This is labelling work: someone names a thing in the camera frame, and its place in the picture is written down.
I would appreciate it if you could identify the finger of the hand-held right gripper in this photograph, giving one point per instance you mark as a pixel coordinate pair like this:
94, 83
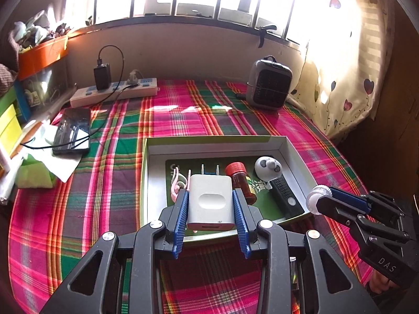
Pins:
334, 209
347, 198

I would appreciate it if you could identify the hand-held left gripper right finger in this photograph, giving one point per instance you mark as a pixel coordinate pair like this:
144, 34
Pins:
240, 224

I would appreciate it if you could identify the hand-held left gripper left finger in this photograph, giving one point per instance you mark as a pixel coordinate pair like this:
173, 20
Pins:
180, 222

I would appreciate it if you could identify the small clear white-capped bottle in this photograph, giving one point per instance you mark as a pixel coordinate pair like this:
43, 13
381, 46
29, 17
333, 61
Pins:
316, 199

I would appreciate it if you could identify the white charger plug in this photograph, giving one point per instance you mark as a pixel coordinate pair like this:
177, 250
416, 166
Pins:
211, 199

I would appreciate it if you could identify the brown bottle with red cap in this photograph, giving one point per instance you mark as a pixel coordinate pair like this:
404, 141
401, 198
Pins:
242, 183

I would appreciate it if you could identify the black textured device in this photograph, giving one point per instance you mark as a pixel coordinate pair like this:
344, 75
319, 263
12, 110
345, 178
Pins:
288, 199

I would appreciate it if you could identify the green cardboard box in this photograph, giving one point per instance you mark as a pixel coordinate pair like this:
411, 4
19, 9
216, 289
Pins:
154, 160

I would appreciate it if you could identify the person's right hand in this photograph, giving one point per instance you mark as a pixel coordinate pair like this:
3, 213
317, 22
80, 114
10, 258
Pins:
383, 281

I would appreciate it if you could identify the panda toy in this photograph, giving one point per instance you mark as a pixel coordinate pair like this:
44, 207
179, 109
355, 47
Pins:
266, 168

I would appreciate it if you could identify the plaid blanket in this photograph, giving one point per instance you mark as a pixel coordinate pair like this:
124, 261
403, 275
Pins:
98, 202

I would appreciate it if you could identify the heart print curtain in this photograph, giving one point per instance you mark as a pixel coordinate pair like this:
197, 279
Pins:
347, 72

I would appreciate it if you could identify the white paper sheet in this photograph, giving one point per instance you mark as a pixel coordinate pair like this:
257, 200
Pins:
62, 166

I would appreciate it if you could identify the grey portable heater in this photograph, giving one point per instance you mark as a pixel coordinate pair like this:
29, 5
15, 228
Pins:
270, 83

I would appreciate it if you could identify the white power strip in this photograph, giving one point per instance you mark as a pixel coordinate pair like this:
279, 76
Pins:
124, 93

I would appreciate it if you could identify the black smartphone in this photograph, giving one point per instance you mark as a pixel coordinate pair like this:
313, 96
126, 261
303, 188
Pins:
73, 129

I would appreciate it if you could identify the green cloth pouch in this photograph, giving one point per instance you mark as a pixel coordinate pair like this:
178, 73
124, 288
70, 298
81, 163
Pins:
34, 173

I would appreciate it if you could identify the black power adapter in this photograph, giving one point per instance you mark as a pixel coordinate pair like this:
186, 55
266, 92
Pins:
102, 77

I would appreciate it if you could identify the white tube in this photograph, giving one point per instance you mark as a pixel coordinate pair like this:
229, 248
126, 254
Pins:
5, 160

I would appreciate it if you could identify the clear plastic container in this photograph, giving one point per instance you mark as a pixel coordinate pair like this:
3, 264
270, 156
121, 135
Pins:
42, 88

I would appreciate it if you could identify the yellow green box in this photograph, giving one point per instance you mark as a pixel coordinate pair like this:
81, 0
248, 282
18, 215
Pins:
9, 121

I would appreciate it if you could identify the orange box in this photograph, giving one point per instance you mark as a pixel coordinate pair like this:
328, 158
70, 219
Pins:
42, 55

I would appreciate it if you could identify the brown cloth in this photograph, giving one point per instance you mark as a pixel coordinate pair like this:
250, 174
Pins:
8, 77

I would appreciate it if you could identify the pile of clutter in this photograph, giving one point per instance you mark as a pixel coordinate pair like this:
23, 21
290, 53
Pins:
36, 31

